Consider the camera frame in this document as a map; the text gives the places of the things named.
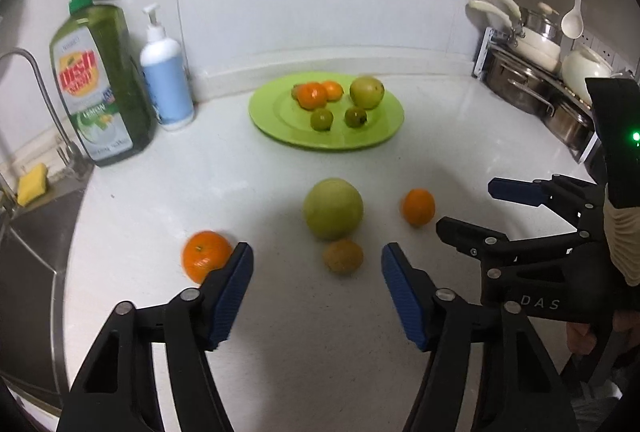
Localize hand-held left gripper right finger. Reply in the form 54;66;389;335
381;242;574;432

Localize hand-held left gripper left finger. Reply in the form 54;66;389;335
55;242;254;432

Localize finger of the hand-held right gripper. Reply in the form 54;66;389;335
488;174;606;233
436;217;599;271

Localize small orange mandarin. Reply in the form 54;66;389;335
400;188;436;227

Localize large green apple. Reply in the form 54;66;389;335
303;178;364;241

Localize yellow-green pear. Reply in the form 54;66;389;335
349;76;385;109

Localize green plate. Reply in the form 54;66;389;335
248;72;405;151

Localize large orange mandarin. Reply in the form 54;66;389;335
296;82;328;109

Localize person's right hand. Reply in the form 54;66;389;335
565;321;599;356

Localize small steel pot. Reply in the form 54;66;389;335
542;94;596;150

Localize cream ribbed sleeve cuff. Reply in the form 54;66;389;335
602;197;640;287

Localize large steel pot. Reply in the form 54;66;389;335
485;49;556;115

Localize white kettle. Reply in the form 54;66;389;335
561;48;613;105

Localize white saucepan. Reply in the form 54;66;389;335
467;0;563;72

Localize steel pot rack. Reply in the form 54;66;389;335
472;26;601;163

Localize lidded steel pot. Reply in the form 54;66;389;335
520;2;563;42

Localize white ladle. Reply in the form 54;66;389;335
560;0;586;39

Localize steel sink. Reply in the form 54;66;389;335
0;189;84;393

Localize slim gooseneck faucet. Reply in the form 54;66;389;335
0;49;93;183

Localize white pump bottle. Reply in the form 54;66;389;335
139;3;195;131

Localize yellow sponge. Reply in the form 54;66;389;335
16;163;48;207

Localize green dish soap bottle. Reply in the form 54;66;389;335
49;0;153;167

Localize white wall outlets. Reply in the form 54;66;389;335
570;34;631;67

